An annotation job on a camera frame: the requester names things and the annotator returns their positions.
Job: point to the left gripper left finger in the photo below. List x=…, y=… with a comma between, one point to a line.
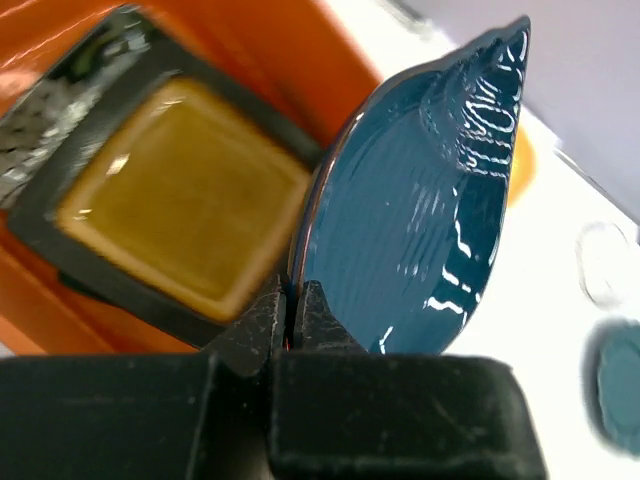
x=145, y=416

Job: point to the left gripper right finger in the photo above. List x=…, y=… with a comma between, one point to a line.
x=339, y=412

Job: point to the dark blue shell plate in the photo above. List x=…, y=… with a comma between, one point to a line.
x=404, y=216

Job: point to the yellow and black square plate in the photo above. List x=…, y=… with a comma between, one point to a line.
x=174, y=197

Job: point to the black floral square plate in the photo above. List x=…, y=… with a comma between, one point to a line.
x=44, y=115

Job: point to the orange plastic bin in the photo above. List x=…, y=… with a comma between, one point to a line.
x=295, y=54

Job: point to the teal scalloped round plate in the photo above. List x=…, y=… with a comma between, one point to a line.
x=610, y=384

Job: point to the yellow panda square dish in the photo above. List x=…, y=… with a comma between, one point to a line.
x=523, y=167

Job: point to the clear glass plate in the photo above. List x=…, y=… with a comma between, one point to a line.
x=605, y=260

